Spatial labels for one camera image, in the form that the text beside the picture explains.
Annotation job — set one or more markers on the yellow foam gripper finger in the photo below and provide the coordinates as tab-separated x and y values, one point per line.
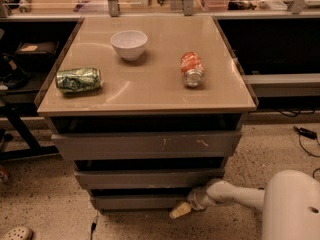
180	210

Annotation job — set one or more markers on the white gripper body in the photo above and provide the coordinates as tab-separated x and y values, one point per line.
196	197

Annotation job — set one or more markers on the grey bottom drawer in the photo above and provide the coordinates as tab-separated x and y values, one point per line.
137	202

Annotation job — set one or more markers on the grey drawer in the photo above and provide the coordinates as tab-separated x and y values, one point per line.
147	179
137	202
147	145

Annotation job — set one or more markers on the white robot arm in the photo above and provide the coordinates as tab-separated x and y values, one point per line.
290	204

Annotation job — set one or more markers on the grey middle drawer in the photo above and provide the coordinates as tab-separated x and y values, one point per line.
147	179

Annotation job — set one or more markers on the grey top drawer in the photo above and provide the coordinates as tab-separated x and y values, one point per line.
147	145

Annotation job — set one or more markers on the grey drawer cabinet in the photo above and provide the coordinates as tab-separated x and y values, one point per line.
148	94

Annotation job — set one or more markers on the black power adapter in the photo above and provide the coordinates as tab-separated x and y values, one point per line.
305	132

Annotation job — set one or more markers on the crushed orange can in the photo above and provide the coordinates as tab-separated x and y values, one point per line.
192	69

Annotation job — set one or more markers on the black table leg left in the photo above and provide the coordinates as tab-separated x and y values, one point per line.
35	149

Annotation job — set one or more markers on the white perforated clog shoe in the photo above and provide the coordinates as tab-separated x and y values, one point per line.
18	233

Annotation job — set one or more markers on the white bowl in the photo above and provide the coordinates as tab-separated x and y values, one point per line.
129	44

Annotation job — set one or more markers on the crushed green can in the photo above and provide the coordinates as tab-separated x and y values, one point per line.
78	80

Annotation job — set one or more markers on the black bag on shelf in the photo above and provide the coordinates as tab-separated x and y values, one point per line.
37	57

